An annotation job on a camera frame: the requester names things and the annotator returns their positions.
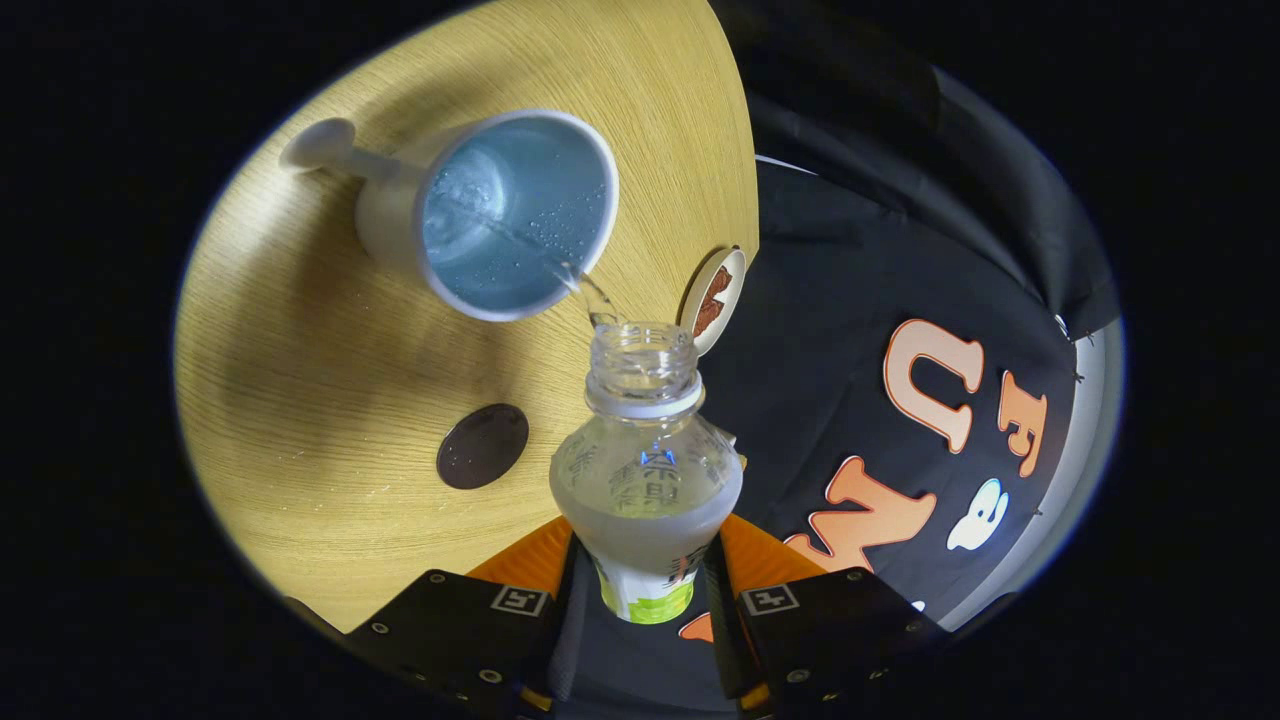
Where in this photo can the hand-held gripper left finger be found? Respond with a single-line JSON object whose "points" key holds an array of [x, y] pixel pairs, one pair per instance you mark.
{"points": [[450, 630]]}

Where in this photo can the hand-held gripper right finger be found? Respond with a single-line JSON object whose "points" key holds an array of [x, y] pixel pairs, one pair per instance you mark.
{"points": [[850, 625]]}

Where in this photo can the dark round coaster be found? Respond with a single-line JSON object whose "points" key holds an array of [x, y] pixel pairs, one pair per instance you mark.
{"points": [[482, 447]]}

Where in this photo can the clear plastic juice bottle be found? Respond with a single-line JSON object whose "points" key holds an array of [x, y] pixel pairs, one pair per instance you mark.
{"points": [[645, 480]]}

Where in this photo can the wooden table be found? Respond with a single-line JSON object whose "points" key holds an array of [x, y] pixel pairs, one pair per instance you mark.
{"points": [[300, 400]]}

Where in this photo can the black backdrop cloth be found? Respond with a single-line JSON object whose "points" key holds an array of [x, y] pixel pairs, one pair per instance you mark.
{"points": [[820, 300]]}

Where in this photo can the round beige plate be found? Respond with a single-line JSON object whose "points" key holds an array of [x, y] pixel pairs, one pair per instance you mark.
{"points": [[728, 320]]}

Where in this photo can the brown meat piece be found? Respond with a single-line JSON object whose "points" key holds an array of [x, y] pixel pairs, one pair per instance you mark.
{"points": [[708, 315], [722, 282]]}

